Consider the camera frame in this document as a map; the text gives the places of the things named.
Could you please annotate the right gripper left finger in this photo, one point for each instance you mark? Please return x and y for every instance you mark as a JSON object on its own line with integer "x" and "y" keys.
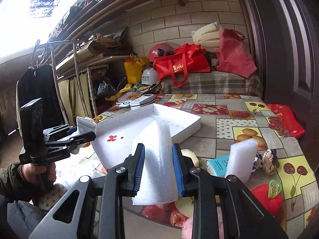
{"x": 134, "y": 168}

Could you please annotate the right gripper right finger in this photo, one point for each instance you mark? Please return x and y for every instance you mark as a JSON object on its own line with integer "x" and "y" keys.
{"x": 184, "y": 170}

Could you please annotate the blue tissue pack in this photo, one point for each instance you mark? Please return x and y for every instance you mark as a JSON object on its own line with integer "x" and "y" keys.
{"x": 217, "y": 167}

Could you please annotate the white foam sheet piece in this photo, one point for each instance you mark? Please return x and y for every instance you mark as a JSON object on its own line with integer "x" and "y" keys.
{"x": 158, "y": 184}

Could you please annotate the braided rope knot toy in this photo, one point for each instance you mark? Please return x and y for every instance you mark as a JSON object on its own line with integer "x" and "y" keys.
{"x": 270, "y": 161}

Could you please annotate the left forearm green sleeve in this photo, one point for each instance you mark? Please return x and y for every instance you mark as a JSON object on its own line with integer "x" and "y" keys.
{"x": 13, "y": 182}

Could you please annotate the left hand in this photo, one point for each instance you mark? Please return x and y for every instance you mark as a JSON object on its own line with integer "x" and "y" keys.
{"x": 30, "y": 172}

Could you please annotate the white shallow box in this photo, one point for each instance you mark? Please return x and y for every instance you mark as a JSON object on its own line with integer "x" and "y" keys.
{"x": 117, "y": 137}

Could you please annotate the white foam block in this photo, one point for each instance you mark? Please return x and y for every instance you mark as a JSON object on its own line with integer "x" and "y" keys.
{"x": 241, "y": 159}

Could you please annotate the white remote device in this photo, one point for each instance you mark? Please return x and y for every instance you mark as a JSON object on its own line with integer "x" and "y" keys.
{"x": 141, "y": 101}

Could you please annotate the black white patterned cloth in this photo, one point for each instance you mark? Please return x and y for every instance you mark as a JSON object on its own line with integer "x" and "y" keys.
{"x": 256, "y": 162}

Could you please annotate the black plastic bag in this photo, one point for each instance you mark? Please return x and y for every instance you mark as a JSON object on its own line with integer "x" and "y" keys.
{"x": 105, "y": 88}

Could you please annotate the red plush apple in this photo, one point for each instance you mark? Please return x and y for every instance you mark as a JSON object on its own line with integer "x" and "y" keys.
{"x": 269, "y": 195}

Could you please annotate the white helmet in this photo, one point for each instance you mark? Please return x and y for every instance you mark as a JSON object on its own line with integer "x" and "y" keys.
{"x": 149, "y": 77}

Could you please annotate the plaid covered bench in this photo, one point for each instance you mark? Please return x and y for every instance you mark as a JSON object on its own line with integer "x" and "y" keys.
{"x": 215, "y": 82}

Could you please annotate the fruit pattern tablecloth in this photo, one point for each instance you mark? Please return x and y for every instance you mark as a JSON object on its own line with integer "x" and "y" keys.
{"x": 225, "y": 120}

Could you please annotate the yellow bag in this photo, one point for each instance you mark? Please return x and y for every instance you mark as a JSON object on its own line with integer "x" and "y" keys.
{"x": 134, "y": 67}

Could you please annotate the metal shelf rack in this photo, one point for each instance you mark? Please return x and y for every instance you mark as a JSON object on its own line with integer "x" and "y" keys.
{"x": 72, "y": 65}

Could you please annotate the red tote bag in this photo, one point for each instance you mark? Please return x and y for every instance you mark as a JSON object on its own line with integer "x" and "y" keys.
{"x": 185, "y": 60}

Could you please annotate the red plastic bag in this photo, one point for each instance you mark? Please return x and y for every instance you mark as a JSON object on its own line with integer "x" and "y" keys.
{"x": 284, "y": 122}

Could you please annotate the red helmet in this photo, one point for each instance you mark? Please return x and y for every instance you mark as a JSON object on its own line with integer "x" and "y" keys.
{"x": 160, "y": 50}

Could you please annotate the dark red fabric bag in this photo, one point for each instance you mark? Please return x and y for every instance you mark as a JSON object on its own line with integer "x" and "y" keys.
{"x": 232, "y": 57}

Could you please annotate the dark purple door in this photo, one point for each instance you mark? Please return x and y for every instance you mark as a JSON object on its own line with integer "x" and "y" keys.
{"x": 284, "y": 42}

